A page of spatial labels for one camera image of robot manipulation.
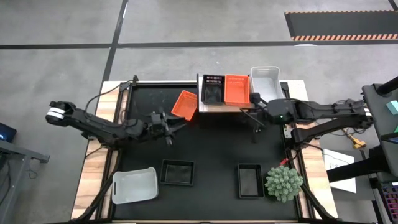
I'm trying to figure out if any black electronic device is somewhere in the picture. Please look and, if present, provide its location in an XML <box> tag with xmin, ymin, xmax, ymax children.
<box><xmin>0</xmin><ymin>122</ymin><xmax>17</xmax><ymax>143</ymax></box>

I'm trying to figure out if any black hazard-striped floor ramp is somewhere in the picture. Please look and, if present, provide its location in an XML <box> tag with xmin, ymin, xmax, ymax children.
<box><xmin>284</xmin><ymin>10</ymin><xmax>398</xmax><ymax>42</ymax></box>

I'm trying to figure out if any white paper sheet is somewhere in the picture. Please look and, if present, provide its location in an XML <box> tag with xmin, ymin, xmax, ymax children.
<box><xmin>322</xmin><ymin>148</ymin><xmax>358</xmax><ymax>194</ymax></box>

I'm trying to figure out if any black stand base bar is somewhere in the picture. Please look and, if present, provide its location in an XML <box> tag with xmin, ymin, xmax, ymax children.
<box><xmin>326</xmin><ymin>145</ymin><xmax>386</xmax><ymax>184</ymax></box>

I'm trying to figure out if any black table mat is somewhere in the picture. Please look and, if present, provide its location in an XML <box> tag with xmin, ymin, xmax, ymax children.
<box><xmin>112</xmin><ymin>83</ymin><xmax>300</xmax><ymax>220</ymax></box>

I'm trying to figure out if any white plastic storage bin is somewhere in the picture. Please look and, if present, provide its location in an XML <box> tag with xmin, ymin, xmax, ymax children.
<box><xmin>249</xmin><ymin>65</ymin><xmax>285</xmax><ymax>103</ymax></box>
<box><xmin>111</xmin><ymin>166</ymin><xmax>159</xmax><ymax>205</ymax></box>

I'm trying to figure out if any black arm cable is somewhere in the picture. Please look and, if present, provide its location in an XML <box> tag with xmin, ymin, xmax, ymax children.
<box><xmin>83</xmin><ymin>73</ymin><xmax>140</xmax><ymax>110</ymax></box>
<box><xmin>238</xmin><ymin>106</ymin><xmax>267</xmax><ymax>144</ymax></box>

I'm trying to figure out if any teal box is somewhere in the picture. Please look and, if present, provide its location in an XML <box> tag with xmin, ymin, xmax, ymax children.
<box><xmin>385</xmin><ymin>100</ymin><xmax>398</xmax><ymax>116</ymax></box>

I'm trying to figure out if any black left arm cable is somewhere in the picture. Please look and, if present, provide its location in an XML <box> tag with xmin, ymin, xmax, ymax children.
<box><xmin>83</xmin><ymin>73</ymin><xmax>140</xmax><ymax>110</ymax></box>

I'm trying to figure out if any black round pole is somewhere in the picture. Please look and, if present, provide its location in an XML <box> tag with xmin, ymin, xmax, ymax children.
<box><xmin>376</xmin><ymin>76</ymin><xmax>398</xmax><ymax>95</ymax></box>

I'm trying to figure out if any grey metal desk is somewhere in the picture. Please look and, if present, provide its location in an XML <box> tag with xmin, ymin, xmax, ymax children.
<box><xmin>0</xmin><ymin>139</ymin><xmax>50</xmax><ymax>215</ymax></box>

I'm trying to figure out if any orange slotted plastic basket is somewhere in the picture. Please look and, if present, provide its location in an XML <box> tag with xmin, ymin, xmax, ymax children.
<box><xmin>170</xmin><ymin>90</ymin><xmax>198</xmax><ymax>122</ymax></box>
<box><xmin>224</xmin><ymin>73</ymin><xmax>252</xmax><ymax>108</ymax></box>

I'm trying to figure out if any pale green artificial plant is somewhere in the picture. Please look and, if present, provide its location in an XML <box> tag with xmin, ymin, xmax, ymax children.
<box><xmin>264</xmin><ymin>164</ymin><xmax>304</xmax><ymax>204</ymax></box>

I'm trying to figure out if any backlit computer keyboard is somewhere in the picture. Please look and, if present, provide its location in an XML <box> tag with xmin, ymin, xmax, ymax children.
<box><xmin>379</xmin><ymin>182</ymin><xmax>398</xmax><ymax>214</ymax></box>

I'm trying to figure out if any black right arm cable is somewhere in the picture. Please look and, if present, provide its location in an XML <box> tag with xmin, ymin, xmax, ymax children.
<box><xmin>238</xmin><ymin>106</ymin><xmax>267</xmax><ymax>144</ymax></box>

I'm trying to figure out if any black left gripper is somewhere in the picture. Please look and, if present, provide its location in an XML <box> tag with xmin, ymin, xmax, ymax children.
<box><xmin>148</xmin><ymin>108</ymin><xmax>187</xmax><ymax>146</ymax></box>

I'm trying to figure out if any yellow cable connector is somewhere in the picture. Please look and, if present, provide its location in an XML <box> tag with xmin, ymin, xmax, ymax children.
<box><xmin>351</xmin><ymin>138</ymin><xmax>367</xmax><ymax>150</ymax></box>

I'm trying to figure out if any grey equipment cart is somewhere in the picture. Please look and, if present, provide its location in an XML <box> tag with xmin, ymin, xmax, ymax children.
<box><xmin>361</xmin><ymin>83</ymin><xmax>398</xmax><ymax>178</ymax></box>

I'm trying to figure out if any black slotted plastic basket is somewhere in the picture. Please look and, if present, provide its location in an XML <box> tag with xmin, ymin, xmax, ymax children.
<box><xmin>237</xmin><ymin>163</ymin><xmax>266</xmax><ymax>200</ymax></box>
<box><xmin>159</xmin><ymin>159</ymin><xmax>195</xmax><ymax>187</ymax></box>
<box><xmin>200</xmin><ymin>73</ymin><xmax>226</xmax><ymax>106</ymax></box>

